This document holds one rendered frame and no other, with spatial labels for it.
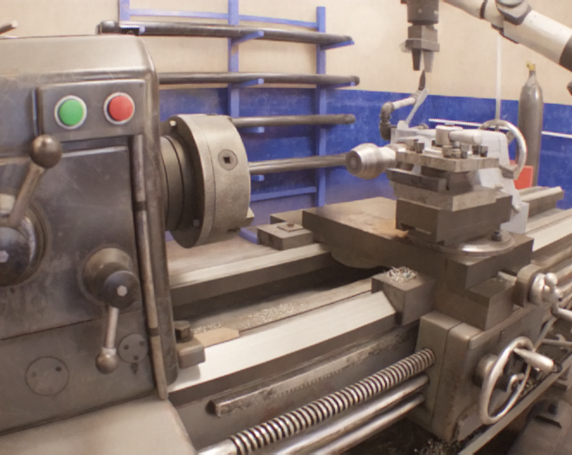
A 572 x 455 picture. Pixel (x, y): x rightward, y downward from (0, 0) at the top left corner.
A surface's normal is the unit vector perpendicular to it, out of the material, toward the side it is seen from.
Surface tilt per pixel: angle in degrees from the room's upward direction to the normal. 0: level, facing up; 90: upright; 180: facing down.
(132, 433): 32
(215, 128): 36
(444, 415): 90
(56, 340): 90
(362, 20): 90
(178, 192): 92
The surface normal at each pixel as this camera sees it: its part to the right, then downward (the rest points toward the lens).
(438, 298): -0.82, 0.15
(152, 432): 0.30, -0.69
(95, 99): 0.57, 0.22
